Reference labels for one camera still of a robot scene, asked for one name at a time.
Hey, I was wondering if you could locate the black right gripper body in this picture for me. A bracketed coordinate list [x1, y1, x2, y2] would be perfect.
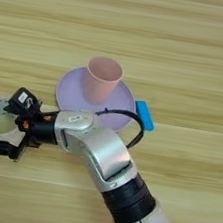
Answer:
[8, 110, 63, 168]

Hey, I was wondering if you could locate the pink plastic cup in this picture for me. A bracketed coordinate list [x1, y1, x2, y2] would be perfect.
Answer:
[80, 54, 126, 109]

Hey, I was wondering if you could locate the purple round plate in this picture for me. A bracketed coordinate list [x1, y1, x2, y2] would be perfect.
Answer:
[50, 62, 143, 135]

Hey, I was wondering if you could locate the blue eraser block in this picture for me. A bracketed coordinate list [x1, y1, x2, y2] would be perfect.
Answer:
[130, 99, 159, 133]

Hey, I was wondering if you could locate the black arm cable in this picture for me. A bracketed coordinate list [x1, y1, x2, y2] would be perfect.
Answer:
[38, 97, 149, 152]

